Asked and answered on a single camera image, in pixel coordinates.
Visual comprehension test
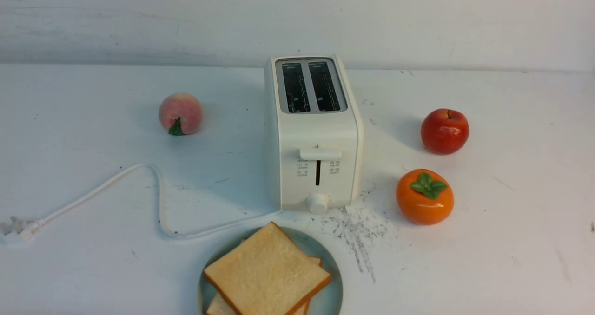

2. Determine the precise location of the white two-slot toaster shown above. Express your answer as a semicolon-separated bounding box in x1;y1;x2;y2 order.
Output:
264;55;365;214

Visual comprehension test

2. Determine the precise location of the toast slice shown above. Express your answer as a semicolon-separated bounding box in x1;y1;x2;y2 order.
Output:
203;222;331;315
204;254;330;315

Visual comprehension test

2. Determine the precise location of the white power cord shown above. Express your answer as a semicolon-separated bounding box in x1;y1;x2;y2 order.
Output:
0;163;283;246

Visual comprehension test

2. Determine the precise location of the orange persimmon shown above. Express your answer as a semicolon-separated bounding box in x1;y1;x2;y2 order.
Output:
396;169;455;226

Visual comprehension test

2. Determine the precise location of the pink peach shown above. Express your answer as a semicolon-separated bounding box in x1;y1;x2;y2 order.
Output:
158;93;205;136

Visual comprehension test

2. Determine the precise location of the light green plate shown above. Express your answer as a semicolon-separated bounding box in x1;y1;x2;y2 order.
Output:
196;226;344;315

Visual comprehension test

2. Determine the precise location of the red apple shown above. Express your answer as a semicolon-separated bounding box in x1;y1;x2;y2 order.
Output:
420;108;470;155

